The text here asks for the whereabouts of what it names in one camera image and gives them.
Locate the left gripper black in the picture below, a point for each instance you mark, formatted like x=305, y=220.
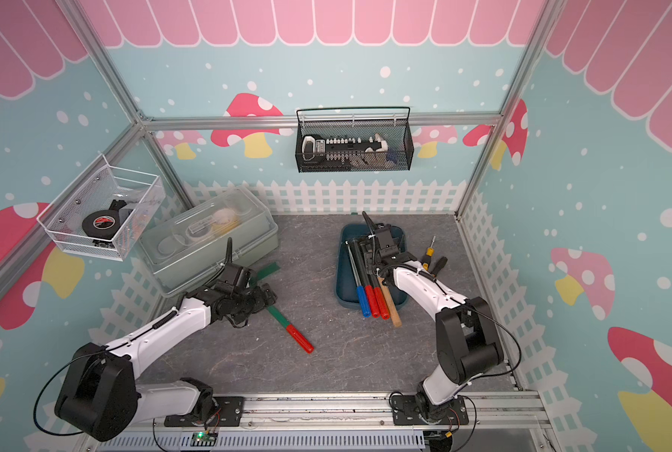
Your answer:
x=260, y=302

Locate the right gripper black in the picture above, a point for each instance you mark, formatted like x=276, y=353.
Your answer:
x=371, y=253

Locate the hoe with blue grip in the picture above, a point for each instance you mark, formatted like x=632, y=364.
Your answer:
x=362, y=297

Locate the teal plastic storage box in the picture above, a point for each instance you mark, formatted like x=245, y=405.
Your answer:
x=346, y=288

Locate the green handle hoe red grip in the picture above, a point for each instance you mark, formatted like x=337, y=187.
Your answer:
x=300, y=339

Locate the wooden handle hoe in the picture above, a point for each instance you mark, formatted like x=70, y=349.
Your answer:
x=394, y=316

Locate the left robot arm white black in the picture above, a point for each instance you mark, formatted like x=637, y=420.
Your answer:
x=101, y=394

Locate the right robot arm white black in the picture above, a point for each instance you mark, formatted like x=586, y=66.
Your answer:
x=467, y=338

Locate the yellow black screwdriver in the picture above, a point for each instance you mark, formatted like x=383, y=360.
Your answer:
x=428, y=254

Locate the black orange screwdriver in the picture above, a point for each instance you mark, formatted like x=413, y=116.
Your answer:
x=436, y=268

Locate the translucent lidded plastic container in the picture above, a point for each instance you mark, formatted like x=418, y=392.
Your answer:
x=187, y=250

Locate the socket bit set holder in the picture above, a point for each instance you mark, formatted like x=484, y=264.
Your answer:
x=320, y=154

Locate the small green-lit circuit board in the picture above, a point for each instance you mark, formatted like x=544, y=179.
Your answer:
x=203, y=439

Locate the black tape roll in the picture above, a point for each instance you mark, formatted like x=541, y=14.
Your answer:
x=102, y=225

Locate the black wire mesh basket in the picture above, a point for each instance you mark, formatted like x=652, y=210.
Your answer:
x=390, y=123

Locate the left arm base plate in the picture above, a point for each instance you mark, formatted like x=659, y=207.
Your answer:
x=223, y=411

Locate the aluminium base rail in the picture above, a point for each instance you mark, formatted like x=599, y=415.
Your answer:
x=371, y=410

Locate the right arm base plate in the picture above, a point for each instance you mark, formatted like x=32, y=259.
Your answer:
x=415, y=410

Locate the clear wall-mounted bin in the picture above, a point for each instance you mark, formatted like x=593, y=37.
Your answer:
x=136, y=195

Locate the grey slotted cable duct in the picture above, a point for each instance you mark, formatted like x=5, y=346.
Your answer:
x=272, y=441

